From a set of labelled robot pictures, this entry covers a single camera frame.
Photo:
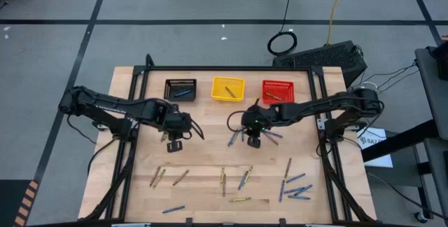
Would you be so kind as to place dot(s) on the silver aluminium bracket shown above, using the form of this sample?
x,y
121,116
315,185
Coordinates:
x,y
131,225

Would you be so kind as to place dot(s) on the grey side table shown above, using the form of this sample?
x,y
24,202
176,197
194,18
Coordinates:
x,y
434,90

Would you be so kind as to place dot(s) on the blue crayon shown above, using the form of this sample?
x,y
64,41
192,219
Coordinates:
x,y
295,178
182,93
299,197
173,209
232,138
291,191
243,180
276,135
281,191
304,189
242,135

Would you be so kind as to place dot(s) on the black box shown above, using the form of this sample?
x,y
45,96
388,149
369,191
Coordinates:
x,y
442,59

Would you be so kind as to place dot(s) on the black table clamp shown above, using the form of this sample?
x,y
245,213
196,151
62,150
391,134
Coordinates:
x,y
282,221
189,221

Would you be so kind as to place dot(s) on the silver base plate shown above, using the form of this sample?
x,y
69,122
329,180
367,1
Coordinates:
x,y
101,126
321,123

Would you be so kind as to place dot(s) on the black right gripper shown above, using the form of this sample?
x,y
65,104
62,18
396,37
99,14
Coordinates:
x,y
255,120

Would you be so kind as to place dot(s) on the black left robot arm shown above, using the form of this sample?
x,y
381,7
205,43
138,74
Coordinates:
x,y
105,106

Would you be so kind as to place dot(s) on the black plastic basket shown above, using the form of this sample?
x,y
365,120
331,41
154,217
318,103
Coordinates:
x,y
171,87

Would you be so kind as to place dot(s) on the brown crayon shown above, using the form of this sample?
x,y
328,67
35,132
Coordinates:
x,y
230,92
273,140
155,176
180,177
287,168
224,187

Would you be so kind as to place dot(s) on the yellow plastic basket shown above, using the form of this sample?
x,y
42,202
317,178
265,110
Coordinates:
x,y
218,90

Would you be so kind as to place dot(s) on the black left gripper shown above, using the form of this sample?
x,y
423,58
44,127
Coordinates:
x,y
178,125

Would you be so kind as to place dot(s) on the white paper sheet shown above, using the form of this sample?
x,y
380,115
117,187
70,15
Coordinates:
x,y
376,150

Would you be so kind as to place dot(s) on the black perforated computer case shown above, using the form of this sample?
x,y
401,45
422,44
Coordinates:
x,y
322,57

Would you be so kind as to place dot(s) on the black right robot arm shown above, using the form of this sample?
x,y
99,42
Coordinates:
x,y
315,106

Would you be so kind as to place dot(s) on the red plastic basket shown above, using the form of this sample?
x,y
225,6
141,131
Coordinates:
x,y
280,87

